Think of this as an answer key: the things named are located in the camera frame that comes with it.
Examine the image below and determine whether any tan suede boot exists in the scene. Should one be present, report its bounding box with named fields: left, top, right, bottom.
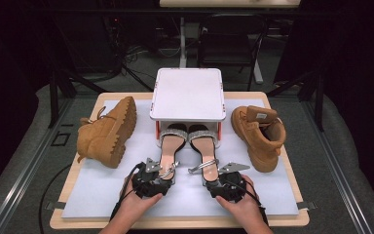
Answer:
left=76, top=96, right=138, bottom=170
left=230, top=104, right=287, bottom=174

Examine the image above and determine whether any grey tape piece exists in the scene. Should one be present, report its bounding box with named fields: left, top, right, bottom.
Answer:
left=296, top=200, right=318, bottom=211
left=44, top=201, right=67, bottom=212

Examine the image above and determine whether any bundle of background cables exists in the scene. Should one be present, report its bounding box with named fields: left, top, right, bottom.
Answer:
left=101, top=15, right=155, bottom=93

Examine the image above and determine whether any hand-held gripper black cable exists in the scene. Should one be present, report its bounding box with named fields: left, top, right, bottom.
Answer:
left=228, top=178, right=270, bottom=226
left=109, top=161, right=144, bottom=222

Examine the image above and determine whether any black folding chair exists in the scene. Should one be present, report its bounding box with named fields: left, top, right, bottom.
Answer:
left=197, top=13, right=269, bottom=92

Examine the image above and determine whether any wooden table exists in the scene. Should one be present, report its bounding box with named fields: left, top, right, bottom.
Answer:
left=49, top=91, right=311, bottom=230

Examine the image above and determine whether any white-legged background desk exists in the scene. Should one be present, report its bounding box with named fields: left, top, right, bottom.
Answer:
left=159, top=0, right=303, bottom=85

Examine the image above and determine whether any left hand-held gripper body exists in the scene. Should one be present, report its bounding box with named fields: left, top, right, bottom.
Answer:
left=131, top=157, right=174, bottom=199

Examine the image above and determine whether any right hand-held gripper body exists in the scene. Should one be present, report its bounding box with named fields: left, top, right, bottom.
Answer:
left=205, top=161, right=251, bottom=203

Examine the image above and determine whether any person's left hand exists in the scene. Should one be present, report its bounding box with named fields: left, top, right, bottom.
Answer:
left=115, top=178, right=164, bottom=225

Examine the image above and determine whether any metal floor rail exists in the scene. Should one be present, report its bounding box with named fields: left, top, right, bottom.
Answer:
left=0, top=97, right=76, bottom=234
left=301, top=99, right=374, bottom=234

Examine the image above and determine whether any black rhinestone strap sandal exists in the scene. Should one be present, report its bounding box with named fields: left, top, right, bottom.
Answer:
left=157, top=122, right=188, bottom=181
left=187, top=124, right=220, bottom=183

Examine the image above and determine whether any left hand-held gripper black cable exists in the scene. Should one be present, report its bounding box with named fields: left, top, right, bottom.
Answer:
left=109, top=161, right=144, bottom=222

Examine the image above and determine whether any black metal stand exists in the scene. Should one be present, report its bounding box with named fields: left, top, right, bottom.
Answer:
left=265, top=68, right=326, bottom=133
left=46, top=62, right=109, bottom=130

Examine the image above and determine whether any floor socket plate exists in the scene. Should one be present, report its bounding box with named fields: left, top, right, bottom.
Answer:
left=50, top=131, right=72, bottom=147

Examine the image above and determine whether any white two-tier shoe rack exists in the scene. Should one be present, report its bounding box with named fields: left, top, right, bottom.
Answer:
left=149, top=67, right=227, bottom=150

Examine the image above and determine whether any black floor cable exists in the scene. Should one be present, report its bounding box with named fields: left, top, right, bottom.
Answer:
left=38, top=163, right=73, bottom=234

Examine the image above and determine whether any right hand-held gripper black cable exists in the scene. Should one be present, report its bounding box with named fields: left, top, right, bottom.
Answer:
left=228, top=178, right=270, bottom=226

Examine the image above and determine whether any person's right hand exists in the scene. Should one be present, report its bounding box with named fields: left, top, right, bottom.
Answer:
left=215, top=175, right=264, bottom=227

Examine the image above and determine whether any white table mat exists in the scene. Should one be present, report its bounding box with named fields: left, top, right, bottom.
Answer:
left=61, top=98, right=300, bottom=218

